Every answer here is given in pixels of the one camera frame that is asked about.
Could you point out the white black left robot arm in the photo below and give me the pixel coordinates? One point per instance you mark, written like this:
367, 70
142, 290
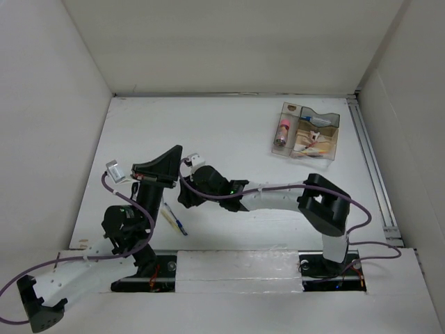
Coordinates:
123, 251

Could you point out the blue white ballpoint pen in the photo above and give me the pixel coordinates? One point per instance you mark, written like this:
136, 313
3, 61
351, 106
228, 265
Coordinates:
174, 217

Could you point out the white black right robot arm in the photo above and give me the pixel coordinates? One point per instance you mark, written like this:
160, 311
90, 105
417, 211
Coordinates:
316, 200

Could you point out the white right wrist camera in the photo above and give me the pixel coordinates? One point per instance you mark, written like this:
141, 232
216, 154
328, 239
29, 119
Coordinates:
194, 161

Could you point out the red pen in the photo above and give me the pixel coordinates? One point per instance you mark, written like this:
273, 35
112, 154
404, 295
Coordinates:
306, 147

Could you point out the pink capped pencil tube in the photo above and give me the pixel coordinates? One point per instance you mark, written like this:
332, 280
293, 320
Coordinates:
282, 134

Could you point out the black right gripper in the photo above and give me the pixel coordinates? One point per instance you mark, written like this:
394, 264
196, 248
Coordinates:
188, 199

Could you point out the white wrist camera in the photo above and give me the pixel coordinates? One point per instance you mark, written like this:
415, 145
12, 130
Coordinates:
194, 161
116, 172

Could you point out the aluminium rail right edge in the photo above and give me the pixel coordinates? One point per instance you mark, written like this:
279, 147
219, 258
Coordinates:
389, 224

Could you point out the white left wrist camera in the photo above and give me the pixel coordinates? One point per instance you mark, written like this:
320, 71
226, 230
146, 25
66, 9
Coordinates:
116, 172

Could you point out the clear acrylic desk organizer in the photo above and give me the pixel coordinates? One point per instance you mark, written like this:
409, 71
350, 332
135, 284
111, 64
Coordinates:
299, 133

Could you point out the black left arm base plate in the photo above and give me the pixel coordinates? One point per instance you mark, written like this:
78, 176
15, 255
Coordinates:
161, 279

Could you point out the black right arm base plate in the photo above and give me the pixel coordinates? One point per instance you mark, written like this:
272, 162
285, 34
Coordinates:
320, 275

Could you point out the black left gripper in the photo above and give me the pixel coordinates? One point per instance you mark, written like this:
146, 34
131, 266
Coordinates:
165, 168

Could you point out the orange yellow highlighter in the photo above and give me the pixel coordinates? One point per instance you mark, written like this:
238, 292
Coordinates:
298, 155

